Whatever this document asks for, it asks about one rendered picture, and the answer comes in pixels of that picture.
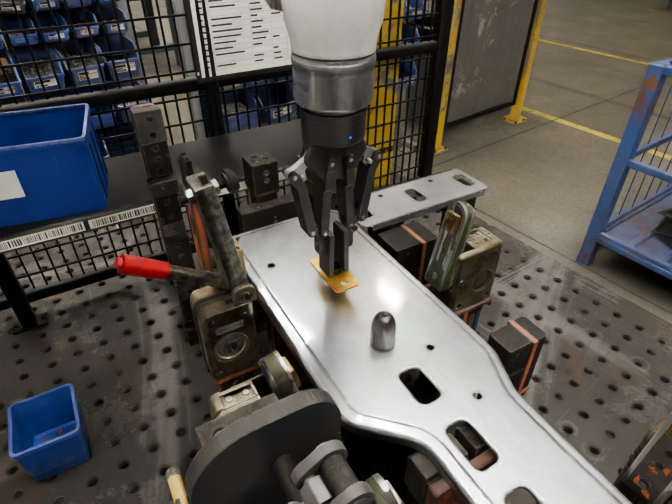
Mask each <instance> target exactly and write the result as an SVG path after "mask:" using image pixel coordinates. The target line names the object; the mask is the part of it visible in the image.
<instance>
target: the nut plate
mask: <svg viewBox="0 0 672 504"><path fill-rule="evenodd" d="M310 263H311V265H312V266H313V267H314V268H315V269H316V270H317V272H318V273H319V274H320V275H321V276H322V277H323V278H324V280H325V281H326V282H327V283H328V284H329V285H330V287H331V288H332V289H333V290H334V291H335V292H336V293H341V292H344V291H346V290H349V289H352V288H354V287H357V286H358V285H359V281H358V280H357V279H356V278H355V277H354V276H353V275H352V274H351V273H350V272H349V271H347V272H343V271H342V267H341V266H340V265H339V264H338V263H337V262H336V261H335V262H334V276H333V277H330V278H329V277H328V276H327V275H326V274H325V273H324V272H323V271H322V269H321V268H320V267H319V256H318V257H315V258H312V259H310ZM343 282H346V283H348V284H347V285H342V284H341V283H343Z"/></svg>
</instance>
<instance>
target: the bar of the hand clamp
mask: <svg viewBox="0 0 672 504"><path fill-rule="evenodd" d="M221 177H222V180H220V181H216V179H214V180H211V181H208V179H207V176H206V174H205V172H200V173H198V174H193V175H191V176H188V177H186V178H185V180H186V183H187V185H188V188H189V189H188V190H186V191H184V195H182V196H179V197H177V198H178V201H179V203H180V205H181V206H182V205H185V204H187V203H189V204H190V206H191V205H193V204H195V205H196V208H197V211H198V213H199V216H200V218H201V221H202V223H203V226H204V228H205V231H206V233H207V236H208V238H209V241H210V243H211V246H212V248H213V251H214V253H215V256H216V258H217V261H218V264H219V266H220V269H221V271H222V274H225V276H226V277H227V280H228V282H229V285H230V287H231V290H229V291H230V292H231V293H232V291H233V290H234V288H235V287H237V286H238V285H241V284H244V283H249V282H248V279H247V277H246V274H245V271H244V268H243V265H242V262H241V260H240V257H239V254H238V251H237V248H236V245H235V243H234V240H233V237H232V234H231V231H230V229H229V226H228V223H227V220H226V217H225V214H224V212H223V209H222V206H221V203H220V200H219V197H218V194H221V190H222V189H225V188H226V189H227V191H228V192H229V193H232V194H235V193H238V192H239V189H240V184H239V181H238V179H237V176H236V174H235V173H234V171H233V170H232V169H231V170H230V169H229V168H226V169H223V170H222V173H221Z"/></svg>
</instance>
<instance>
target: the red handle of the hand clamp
mask: <svg viewBox="0 0 672 504"><path fill-rule="evenodd" d="M114 268H116V269H117V273H118V274H124V275H130V276H136V277H142V278H149V279H155V280H161V281H165V280H166V279H167V280H173V281H179V282H185V283H191V284H198V285H204V286H210V287H216V288H222V289H227V290H231V287H230V285H229V282H228V280H227V277H226V276H225V274H220V273H215V272H209V271H204V270H198V269H193V268H187V267H182V266H177V265H171V264H169V262H166V261H160V260H155V259H150V258H144V257H139V256H134V255H128V254H121V255H120V257H119V258H118V257H116V259H115V261H114Z"/></svg>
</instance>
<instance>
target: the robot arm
mask: <svg viewBox="0 0 672 504"><path fill-rule="evenodd" d="M264 1H265V2H266V3H267V4H268V5H269V7H270V8H271V9H272V10H278V11H282V12H283V18H284V22H285V25H286V28H287V31H288V34H289V39H290V44H291V63H292V75H293V94H294V100H295V102H296V103H297V104H298V105H299V106H300V109H301V132H302V139H303V146H302V149H301V152H300V159H299V160H298V161H297V162H296V163H295V164H293V165H292V166H291V167H290V166H288V165H285V166H284V167H283V168H282V173H283V175H284V176H285V177H286V179H287V180H288V181H289V183H290V187H291V191H292V195H293V199H294V203H295V207H296V211H297V215H298V219H299V223H300V227H301V228H302V229H303V231H304V232H305V233H306V234H307V235H308V236H309V237H311V238H312V237H314V249H315V251H316V252H317V253H318V254H319V267H320V268H321V269H322V271H323V272H324V273H325V274H326V275H327V276H328V277H329V278H330V277H333V276H334V262H335V261H336V262H337V263H338V264H339V265H340V266H341V267H342V271H343V272H347V271H349V246H352V244H353V232H355V231H356V230H357V229H358V226H357V225H356V224H355V223H357V222H358V221H364V220H365V219H366V216H367V211H368V207H369V202H370V197H371V192H372V187H373V182H374V177H375V173H376V169H377V167H378V165H379V163H380V161H381V159H382V157H383V153H382V152H381V151H379V150H378V149H376V148H375V147H373V146H372V145H368V146H367V145H366V142H365V140H364V137H365V134H366V116H367V106H368V105H369V104H370V103H371V102H372V101H373V98H374V78H375V63H376V46H377V39H378V35H379V31H380V28H381V25H382V23H383V18H384V10H385V3H386V0H264ZM358 162H359V163H358ZM357 164H358V168H357V174H356V179H355V167H356V166H357ZM306 168H308V169H309V170H310V172H311V173H312V174H313V182H314V202H313V213H312V208H311V204H310V199H309V195H308V190H307V187H306V185H305V183H304V181H306V174H305V170H306ZM335 180H336V190H337V204H338V218H339V220H340V222H339V221H338V220H336V221H334V222H333V233H332V232H331V231H330V230H329V224H330V209H331V194H332V190H334V181H335ZM353 184H354V189H353Z"/></svg>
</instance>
